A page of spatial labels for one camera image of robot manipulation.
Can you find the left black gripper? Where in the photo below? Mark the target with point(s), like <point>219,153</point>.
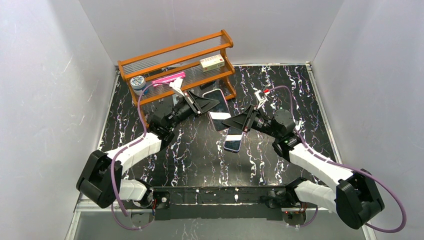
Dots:
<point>195,104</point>

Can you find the phone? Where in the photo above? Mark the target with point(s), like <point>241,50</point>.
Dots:
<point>233,140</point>

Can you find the blue white round tin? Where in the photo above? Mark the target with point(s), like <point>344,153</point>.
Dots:
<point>138,84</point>

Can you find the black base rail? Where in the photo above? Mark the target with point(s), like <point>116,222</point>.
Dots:
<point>229,202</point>

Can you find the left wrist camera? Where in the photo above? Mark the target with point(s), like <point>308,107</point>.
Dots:
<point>176,86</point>

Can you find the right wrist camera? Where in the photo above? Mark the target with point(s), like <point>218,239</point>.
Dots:
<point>261,96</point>

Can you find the pink flat box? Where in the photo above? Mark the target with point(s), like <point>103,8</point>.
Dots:
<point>169,78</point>

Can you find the pink phone case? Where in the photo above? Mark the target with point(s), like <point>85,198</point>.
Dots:
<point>219,112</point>

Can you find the white red cardboard box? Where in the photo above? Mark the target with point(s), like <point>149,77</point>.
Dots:
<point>212,63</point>

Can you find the orange wooden shelf rack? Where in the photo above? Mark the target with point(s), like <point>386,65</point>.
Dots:
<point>184,57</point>

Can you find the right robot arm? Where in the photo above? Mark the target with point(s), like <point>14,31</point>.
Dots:
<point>354,196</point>

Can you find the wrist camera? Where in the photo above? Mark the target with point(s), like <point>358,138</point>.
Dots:
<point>176,86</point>
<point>261,96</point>

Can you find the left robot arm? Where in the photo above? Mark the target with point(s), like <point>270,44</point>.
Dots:
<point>101,178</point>

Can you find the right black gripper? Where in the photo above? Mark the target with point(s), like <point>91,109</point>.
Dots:
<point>249,118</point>

